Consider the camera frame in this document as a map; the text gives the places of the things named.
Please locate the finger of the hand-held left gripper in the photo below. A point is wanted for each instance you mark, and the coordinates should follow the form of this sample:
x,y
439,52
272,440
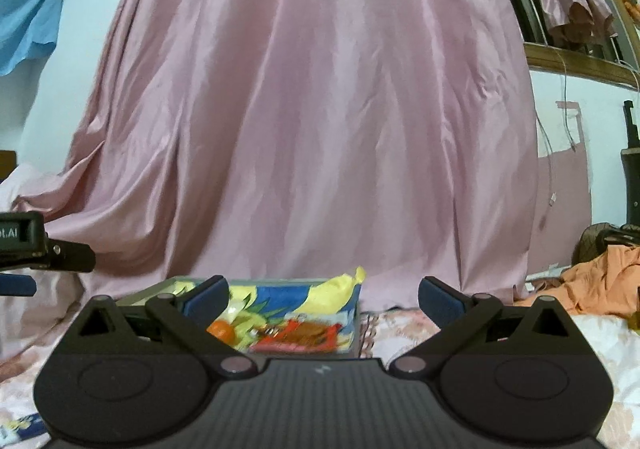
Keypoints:
x,y
70,256
17,285

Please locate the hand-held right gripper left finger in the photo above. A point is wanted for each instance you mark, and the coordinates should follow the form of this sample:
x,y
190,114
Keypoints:
x,y
205,301

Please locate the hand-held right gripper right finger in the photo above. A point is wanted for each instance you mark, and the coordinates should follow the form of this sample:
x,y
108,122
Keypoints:
x,y
445,304

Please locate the grey cardboard box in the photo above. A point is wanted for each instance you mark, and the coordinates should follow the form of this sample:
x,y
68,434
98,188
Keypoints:
x,y
352,329

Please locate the red snack packet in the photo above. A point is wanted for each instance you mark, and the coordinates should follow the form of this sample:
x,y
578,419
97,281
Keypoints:
x,y
300,335

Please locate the blue tube packet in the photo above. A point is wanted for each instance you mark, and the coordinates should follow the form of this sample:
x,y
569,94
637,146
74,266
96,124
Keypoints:
x,y
22,429

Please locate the floral bedsheet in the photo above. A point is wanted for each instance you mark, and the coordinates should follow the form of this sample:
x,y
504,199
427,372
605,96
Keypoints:
x,y
390,329

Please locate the wooden headboard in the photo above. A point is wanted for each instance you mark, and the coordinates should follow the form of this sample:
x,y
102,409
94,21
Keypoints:
x,y
6,164

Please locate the yellow crumpled wrapper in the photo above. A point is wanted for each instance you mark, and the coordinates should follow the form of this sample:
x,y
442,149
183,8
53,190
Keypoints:
x,y
335,291

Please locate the orange cloth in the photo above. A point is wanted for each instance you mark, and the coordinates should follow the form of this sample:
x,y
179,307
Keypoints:
x,y
600,284

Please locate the brown bag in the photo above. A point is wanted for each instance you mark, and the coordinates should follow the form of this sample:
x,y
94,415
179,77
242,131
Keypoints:
x,y
600,239

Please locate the blue cloth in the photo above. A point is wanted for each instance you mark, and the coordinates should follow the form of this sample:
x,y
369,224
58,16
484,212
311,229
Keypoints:
x,y
27,14

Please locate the black stand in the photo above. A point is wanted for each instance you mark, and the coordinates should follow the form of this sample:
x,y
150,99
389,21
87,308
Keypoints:
x,y
631,169

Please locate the wooden window frame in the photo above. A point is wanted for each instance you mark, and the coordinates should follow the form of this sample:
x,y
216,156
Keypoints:
x,y
575,61

